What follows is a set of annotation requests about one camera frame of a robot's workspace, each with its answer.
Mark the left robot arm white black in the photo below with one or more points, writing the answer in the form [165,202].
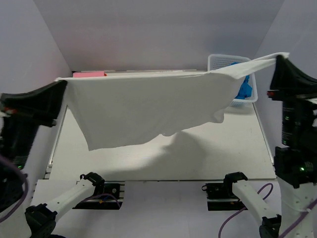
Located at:
[35,221]

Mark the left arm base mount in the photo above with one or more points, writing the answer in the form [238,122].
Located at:
[108,196]

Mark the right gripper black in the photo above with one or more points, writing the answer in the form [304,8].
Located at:
[286,78]

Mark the white plastic basket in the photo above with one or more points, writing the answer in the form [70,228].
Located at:
[216,61]

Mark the blue t shirt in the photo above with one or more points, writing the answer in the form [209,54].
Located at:
[245,90]

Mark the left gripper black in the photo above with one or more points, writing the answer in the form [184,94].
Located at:
[41,105]

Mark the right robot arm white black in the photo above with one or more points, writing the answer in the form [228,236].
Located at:
[295,163]

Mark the pink folded t shirt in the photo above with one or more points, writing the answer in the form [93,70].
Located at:
[88,74]

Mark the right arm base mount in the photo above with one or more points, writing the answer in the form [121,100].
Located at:
[218,199]

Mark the white t shirt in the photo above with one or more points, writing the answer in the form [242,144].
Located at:
[133,108]

